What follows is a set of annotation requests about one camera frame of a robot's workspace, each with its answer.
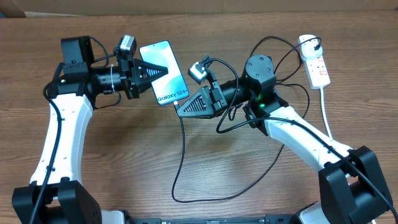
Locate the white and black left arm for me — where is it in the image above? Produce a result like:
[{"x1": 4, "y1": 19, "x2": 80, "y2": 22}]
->
[{"x1": 12, "y1": 35, "x2": 168, "y2": 223}]

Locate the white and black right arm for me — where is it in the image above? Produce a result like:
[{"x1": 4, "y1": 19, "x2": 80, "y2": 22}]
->
[{"x1": 177, "y1": 55, "x2": 394, "y2": 223}]

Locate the black USB charging cable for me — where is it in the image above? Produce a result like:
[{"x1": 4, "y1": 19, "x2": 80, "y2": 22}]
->
[{"x1": 170, "y1": 35, "x2": 323, "y2": 203}]

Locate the Samsung Galaxy smartphone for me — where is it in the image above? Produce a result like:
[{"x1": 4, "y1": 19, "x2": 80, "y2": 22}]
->
[{"x1": 139, "y1": 40, "x2": 190, "y2": 106}]

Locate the white wall charger plug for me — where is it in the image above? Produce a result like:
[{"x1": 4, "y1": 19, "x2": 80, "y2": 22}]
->
[{"x1": 298, "y1": 34, "x2": 323, "y2": 61}]

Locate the white power strip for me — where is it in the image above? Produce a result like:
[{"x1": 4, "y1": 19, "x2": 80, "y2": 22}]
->
[{"x1": 304, "y1": 56, "x2": 331, "y2": 90}]

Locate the brown cardboard backdrop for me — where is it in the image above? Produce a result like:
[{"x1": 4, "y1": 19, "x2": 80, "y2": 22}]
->
[{"x1": 1, "y1": 0, "x2": 397, "y2": 17}]

